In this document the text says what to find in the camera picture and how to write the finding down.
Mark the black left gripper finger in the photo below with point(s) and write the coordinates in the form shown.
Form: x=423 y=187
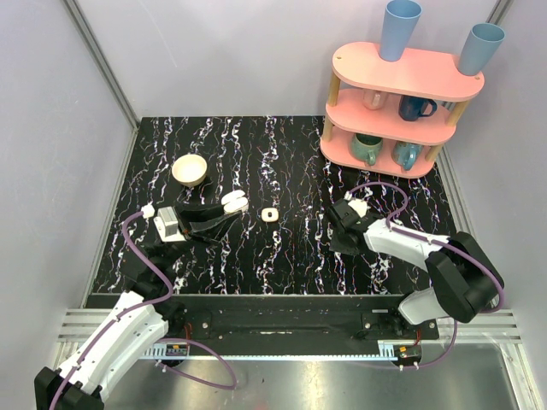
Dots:
x=208 y=228
x=199 y=213

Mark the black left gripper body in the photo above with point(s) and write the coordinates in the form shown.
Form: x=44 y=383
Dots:
x=185 y=223

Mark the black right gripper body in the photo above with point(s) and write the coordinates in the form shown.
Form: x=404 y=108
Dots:
x=335 y=231

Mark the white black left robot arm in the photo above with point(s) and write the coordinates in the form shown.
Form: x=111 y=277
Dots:
x=146 y=319

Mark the teal ceramic mug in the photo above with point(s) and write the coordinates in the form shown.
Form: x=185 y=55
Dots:
x=366 y=148

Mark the light blue ceramic mug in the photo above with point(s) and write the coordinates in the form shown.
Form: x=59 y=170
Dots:
x=406 y=154

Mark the pink three-tier wooden shelf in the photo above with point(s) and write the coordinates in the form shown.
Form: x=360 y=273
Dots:
x=422 y=73

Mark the pink ceramic mug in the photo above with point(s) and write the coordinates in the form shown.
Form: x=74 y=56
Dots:
x=374 y=100

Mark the dark blue ceramic mug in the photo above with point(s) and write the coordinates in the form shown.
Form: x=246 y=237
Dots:
x=412 y=108

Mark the light blue plastic cup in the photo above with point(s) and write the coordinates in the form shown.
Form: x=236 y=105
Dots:
x=482 y=43
x=400 y=19

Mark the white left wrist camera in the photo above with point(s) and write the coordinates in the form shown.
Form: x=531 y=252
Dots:
x=167 y=225

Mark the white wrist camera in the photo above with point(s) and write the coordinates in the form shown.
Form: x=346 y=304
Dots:
x=167 y=225
x=360 y=206

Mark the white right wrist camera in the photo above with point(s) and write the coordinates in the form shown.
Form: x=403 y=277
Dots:
x=360 y=206

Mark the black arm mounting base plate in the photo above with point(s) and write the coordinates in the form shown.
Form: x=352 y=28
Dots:
x=346 y=315

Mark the aluminium frame rail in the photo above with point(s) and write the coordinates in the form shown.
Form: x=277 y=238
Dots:
x=89 y=38

